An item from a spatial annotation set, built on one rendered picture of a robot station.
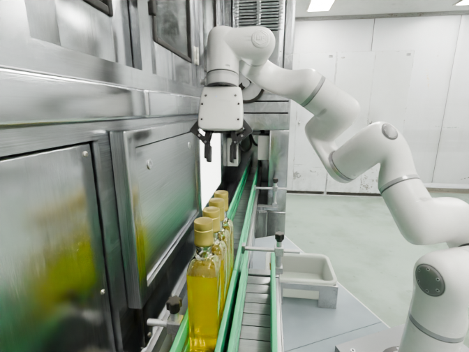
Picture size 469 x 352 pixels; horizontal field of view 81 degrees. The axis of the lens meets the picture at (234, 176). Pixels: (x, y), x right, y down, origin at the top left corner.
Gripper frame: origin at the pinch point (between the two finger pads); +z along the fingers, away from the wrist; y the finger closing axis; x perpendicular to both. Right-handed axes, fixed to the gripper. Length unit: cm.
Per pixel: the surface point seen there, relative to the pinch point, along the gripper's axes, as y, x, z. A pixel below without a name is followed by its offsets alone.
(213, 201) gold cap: -0.5, -4.5, 10.6
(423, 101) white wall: 259, 393, -125
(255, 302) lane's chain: 8.7, 7.3, 36.7
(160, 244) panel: -13.0, -2.3, 20.8
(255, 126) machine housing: 5, 92, -25
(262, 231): 11, 108, 37
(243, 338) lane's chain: 6.7, -3.7, 39.5
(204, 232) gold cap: -0.1, -15.7, 15.1
